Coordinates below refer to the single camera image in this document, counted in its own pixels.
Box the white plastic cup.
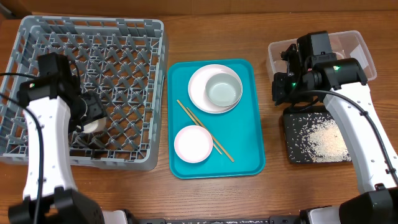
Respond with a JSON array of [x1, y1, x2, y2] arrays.
[[82, 117, 106, 133]]

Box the grey white bowl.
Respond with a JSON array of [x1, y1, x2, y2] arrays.
[[205, 73, 243, 107]]

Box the small pink bowl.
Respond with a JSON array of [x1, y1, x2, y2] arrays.
[[174, 125, 213, 164]]

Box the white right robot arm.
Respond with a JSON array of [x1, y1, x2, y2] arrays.
[[267, 30, 397, 223]]

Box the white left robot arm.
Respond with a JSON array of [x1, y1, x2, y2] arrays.
[[8, 53, 107, 223]]

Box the grey plastic dishwasher rack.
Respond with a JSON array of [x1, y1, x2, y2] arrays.
[[1, 16, 168, 170]]

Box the clear plastic waste bin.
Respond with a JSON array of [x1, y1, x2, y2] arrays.
[[266, 30, 377, 82]]

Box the black tray with rice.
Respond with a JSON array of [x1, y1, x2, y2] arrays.
[[282, 106, 351, 164]]

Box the teal plastic tray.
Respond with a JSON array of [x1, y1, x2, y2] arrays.
[[167, 58, 266, 179]]

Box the wooden chopstick left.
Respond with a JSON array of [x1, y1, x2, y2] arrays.
[[177, 99, 222, 155]]

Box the large white pink plate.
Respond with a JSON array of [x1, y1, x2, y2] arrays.
[[188, 64, 239, 114]]

